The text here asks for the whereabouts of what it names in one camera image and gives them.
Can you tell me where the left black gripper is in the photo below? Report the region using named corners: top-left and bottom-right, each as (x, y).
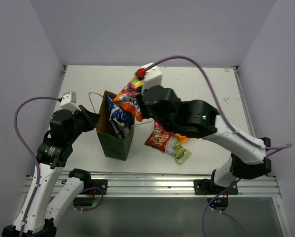
top-left (67, 104), bottom-right (101, 143)

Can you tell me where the Fox's fruit candy bag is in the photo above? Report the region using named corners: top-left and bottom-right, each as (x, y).
top-left (113, 75), bottom-right (144, 121)

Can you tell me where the blue chips bag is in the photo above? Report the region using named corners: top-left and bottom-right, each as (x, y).
top-left (106, 95), bottom-right (133, 139)

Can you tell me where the green paper bag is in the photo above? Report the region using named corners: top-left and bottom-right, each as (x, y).
top-left (88, 91), bottom-right (137, 161)

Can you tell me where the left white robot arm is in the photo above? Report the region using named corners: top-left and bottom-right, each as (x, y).
top-left (1, 105), bottom-right (101, 237)

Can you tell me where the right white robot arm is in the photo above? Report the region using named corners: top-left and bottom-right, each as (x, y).
top-left (135, 85), bottom-right (271, 194)

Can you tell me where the red snack packet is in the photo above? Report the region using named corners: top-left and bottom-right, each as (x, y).
top-left (145, 121), bottom-right (172, 153)

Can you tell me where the orange candy packet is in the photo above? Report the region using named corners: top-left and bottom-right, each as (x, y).
top-left (173, 133), bottom-right (187, 143)

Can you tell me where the small green snack packet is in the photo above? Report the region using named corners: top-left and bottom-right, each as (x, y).
top-left (167, 140), bottom-right (192, 165)

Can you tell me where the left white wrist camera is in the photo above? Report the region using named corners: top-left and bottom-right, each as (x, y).
top-left (60, 91), bottom-right (79, 113)

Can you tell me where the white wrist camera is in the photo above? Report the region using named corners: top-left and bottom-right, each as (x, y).
top-left (135, 63), bottom-right (163, 94)
top-left (60, 91), bottom-right (79, 113)

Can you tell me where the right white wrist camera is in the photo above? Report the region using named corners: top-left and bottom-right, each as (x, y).
top-left (135, 63), bottom-right (163, 94)

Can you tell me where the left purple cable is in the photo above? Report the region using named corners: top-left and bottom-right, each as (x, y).
top-left (13, 96), bottom-right (104, 237)

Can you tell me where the purple cable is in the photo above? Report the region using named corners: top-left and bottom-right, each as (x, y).
top-left (145, 55), bottom-right (293, 237)
top-left (13, 96), bottom-right (104, 237)

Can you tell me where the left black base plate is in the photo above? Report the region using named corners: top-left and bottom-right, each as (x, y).
top-left (84, 179), bottom-right (108, 196)

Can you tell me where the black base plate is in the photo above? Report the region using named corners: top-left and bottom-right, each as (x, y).
top-left (193, 179), bottom-right (239, 195)
top-left (84, 179), bottom-right (108, 196)

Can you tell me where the aluminium mounting rail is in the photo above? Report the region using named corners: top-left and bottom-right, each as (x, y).
top-left (91, 172), bottom-right (281, 198)

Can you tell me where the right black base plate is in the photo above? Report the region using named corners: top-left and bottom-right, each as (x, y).
top-left (193, 179), bottom-right (239, 195)

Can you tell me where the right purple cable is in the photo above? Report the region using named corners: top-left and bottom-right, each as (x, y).
top-left (145, 55), bottom-right (293, 237)

